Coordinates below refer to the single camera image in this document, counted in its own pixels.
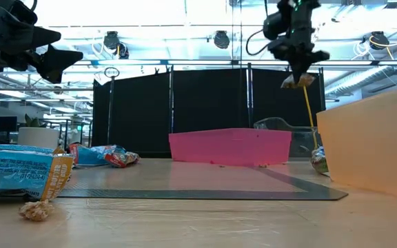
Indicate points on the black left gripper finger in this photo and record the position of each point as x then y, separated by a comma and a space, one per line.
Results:
45, 37
57, 62

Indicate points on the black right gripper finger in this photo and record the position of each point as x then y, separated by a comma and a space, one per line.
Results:
304, 69
294, 69

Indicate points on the gold and blue granola bar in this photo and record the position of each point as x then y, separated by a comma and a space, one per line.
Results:
319, 160
308, 80

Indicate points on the loose granola chunk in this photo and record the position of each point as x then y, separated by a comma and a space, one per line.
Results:
36, 211

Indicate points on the black partition panel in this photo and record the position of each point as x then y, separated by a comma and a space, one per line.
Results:
271, 103
133, 113
209, 100

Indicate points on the clear plastic tray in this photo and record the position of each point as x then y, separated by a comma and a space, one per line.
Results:
274, 124

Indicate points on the small plant in white pot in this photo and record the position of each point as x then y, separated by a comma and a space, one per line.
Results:
38, 137

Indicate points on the black computer monitor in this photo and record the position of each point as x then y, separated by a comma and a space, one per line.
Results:
5, 124

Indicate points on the pink plastic tray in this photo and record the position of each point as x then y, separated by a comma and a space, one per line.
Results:
229, 148

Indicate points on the orange plastic tray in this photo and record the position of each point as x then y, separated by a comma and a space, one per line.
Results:
374, 144

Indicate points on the clear mat with black border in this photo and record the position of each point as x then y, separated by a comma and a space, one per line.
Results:
184, 182

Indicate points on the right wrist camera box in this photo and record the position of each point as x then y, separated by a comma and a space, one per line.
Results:
276, 25

